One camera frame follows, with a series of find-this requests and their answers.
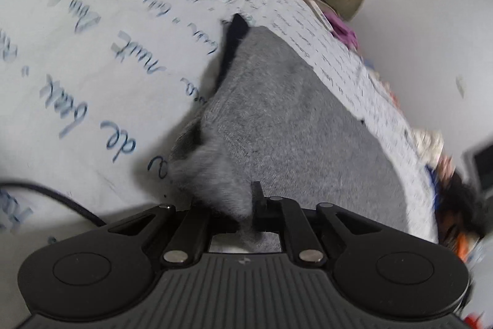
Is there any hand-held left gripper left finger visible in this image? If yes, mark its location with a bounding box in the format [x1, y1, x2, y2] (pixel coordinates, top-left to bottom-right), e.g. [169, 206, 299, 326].
[109, 204, 212, 268]

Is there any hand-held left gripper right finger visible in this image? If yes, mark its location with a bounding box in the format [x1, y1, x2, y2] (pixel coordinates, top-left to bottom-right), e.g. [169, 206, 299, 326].
[250, 181, 389, 268]

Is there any grey sweater with navy sleeves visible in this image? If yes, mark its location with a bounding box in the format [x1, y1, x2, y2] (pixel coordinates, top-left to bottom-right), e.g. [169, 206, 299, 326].
[167, 13, 411, 255]

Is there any white puffer jacket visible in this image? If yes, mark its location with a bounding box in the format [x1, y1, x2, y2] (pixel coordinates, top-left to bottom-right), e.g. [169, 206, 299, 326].
[411, 128, 444, 165]

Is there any dark clothing pile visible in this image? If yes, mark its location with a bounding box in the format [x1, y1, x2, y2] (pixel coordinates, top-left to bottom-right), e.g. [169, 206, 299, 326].
[434, 175, 487, 245]

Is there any pink cloth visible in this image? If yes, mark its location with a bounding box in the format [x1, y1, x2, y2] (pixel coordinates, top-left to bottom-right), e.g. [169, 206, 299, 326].
[438, 155, 457, 176]

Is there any purple cloth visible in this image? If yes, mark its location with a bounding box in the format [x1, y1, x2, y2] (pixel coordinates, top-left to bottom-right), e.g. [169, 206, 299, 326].
[324, 10, 360, 49]

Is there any white printed quilt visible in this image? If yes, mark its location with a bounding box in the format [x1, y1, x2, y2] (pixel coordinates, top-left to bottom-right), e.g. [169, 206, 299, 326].
[0, 0, 440, 329]

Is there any black cable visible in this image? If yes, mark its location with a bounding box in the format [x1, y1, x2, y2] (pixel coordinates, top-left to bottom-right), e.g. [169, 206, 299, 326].
[0, 180, 107, 228]

